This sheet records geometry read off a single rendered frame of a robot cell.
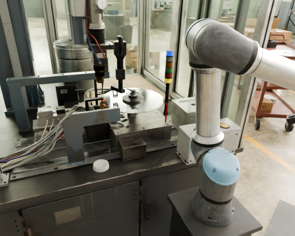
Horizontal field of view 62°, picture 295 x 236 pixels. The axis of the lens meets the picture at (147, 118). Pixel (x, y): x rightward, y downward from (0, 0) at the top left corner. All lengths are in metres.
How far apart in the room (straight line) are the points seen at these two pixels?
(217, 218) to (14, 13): 1.42
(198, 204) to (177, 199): 0.11
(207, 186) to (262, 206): 1.38
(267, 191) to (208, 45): 1.83
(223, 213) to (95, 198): 0.55
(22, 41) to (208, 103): 1.17
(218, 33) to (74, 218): 0.95
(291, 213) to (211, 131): 1.44
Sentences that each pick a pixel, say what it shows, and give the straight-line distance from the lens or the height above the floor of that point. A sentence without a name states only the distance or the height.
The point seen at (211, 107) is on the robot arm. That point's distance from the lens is 0.85.
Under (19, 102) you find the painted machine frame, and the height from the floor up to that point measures 0.92.
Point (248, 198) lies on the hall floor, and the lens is 2.24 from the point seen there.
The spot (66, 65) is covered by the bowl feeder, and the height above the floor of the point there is 0.97.
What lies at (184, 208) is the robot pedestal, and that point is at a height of 0.75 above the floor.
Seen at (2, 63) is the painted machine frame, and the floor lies 1.05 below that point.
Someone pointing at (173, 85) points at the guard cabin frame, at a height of 0.84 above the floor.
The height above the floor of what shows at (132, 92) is 0.99.
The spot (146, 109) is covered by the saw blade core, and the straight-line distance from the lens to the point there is 1.18.
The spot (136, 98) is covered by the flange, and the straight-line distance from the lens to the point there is 1.28.
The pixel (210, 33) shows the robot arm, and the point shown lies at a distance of 0.69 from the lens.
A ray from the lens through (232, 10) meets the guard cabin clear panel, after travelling 1.34.
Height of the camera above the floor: 1.46
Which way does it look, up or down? 27 degrees down
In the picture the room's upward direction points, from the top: 2 degrees clockwise
